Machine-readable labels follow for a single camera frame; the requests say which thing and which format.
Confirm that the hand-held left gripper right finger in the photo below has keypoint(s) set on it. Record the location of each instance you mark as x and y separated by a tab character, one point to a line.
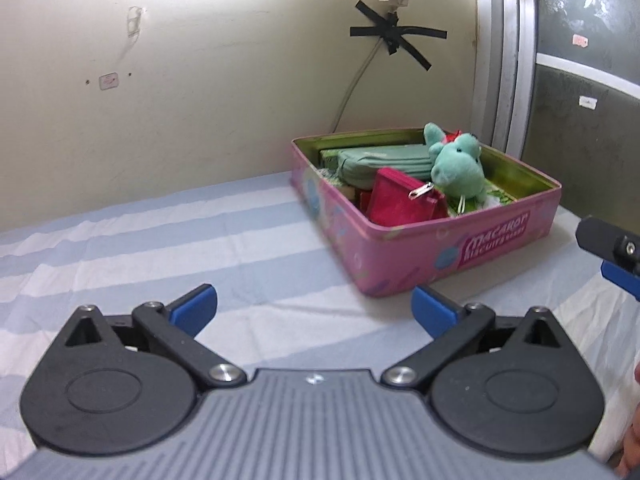
432	310

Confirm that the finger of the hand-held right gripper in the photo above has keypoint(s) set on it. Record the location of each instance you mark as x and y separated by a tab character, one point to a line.
600	235
622	277

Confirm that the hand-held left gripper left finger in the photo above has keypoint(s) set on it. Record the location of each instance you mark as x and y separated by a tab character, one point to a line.
192	307

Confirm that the pink biscuit tin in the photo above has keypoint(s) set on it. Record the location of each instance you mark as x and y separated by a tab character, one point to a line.
410	255

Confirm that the green box with white picture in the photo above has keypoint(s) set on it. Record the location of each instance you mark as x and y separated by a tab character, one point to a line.
495	195

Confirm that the magenta coin purse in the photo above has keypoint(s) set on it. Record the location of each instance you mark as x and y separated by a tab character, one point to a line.
395	200

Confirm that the green plush dinosaur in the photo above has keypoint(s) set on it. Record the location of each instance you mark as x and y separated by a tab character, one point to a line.
457	170

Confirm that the mint green zipper pouch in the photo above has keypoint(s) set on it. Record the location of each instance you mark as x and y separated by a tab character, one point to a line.
385	165

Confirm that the person's right hand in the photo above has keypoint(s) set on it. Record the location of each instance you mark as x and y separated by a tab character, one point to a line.
631	450

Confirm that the striped bed sheet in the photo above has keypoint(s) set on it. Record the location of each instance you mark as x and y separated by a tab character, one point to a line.
200	240

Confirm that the white window sticker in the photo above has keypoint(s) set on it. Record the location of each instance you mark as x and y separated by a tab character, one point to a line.
588	102

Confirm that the red window sticker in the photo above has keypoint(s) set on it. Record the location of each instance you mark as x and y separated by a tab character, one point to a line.
580	40

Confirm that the aluminium framed window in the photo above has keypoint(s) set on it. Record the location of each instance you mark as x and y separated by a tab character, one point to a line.
505	60

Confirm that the black tape cross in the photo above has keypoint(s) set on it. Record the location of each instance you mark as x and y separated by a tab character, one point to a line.
395	30

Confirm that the clear wall sticker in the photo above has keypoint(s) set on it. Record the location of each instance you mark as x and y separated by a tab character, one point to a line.
108	82

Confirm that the clear adhesive wall hook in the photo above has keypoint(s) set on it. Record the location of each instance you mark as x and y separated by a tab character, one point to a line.
134	20

